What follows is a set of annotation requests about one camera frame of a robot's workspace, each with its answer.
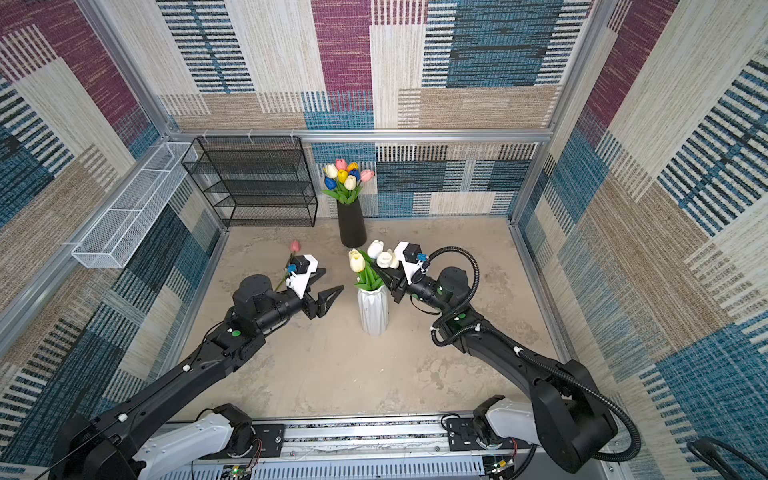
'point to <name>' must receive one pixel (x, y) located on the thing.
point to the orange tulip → (352, 166)
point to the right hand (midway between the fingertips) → (375, 263)
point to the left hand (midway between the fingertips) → (330, 273)
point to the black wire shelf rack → (254, 181)
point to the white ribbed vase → (373, 310)
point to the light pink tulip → (366, 175)
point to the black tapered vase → (352, 223)
